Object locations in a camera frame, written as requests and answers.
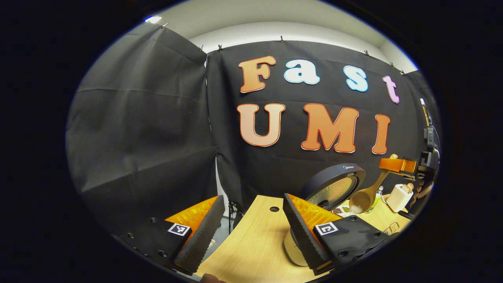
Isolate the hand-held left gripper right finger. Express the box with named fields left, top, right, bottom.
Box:
left=282, top=193, right=397, bottom=276

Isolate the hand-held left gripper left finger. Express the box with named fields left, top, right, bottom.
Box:
left=112, top=195, right=226, bottom=276

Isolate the wooden spoon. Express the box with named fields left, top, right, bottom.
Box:
left=349, top=154, right=398, bottom=215

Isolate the black lid rice cooker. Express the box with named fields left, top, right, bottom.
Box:
left=284, top=163, right=367, bottom=267

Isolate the white toaster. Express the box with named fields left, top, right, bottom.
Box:
left=386, top=184, right=414, bottom=213

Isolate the black tripod stand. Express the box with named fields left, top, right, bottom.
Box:
left=227, top=200, right=244, bottom=230

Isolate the green label plastic bottle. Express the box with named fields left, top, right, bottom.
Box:
left=367, top=186, right=384, bottom=213

